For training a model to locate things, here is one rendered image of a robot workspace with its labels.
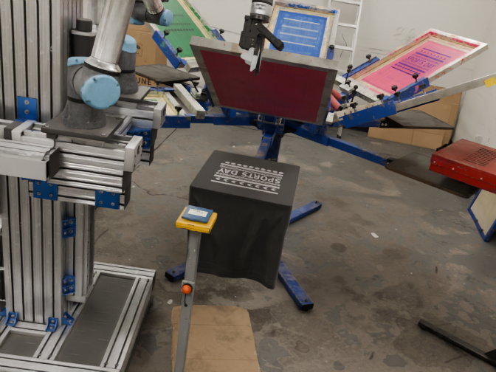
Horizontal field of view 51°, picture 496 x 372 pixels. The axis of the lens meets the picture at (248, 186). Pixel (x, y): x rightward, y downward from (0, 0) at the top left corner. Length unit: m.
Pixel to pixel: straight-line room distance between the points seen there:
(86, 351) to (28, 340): 0.26
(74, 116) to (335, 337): 1.92
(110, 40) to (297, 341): 1.93
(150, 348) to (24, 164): 1.31
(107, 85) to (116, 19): 0.20
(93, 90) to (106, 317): 1.30
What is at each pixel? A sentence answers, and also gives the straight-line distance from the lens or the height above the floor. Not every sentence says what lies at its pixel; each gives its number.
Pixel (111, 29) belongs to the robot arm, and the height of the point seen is 1.61.
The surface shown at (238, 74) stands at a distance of 2.32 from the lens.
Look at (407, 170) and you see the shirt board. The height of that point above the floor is 0.95.
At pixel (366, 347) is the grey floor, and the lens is 3.11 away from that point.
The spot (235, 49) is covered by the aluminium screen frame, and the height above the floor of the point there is 1.54.
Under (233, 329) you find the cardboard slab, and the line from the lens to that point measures 2.96.
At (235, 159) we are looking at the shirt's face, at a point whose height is 0.95.
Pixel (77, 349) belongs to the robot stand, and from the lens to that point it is 2.52.
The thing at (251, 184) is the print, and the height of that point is 0.95.
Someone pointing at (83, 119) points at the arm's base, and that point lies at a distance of 1.88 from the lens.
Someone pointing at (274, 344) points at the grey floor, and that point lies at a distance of 2.95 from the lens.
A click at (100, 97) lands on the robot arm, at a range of 1.73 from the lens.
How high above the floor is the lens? 1.89
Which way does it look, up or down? 24 degrees down
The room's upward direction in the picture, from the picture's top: 9 degrees clockwise
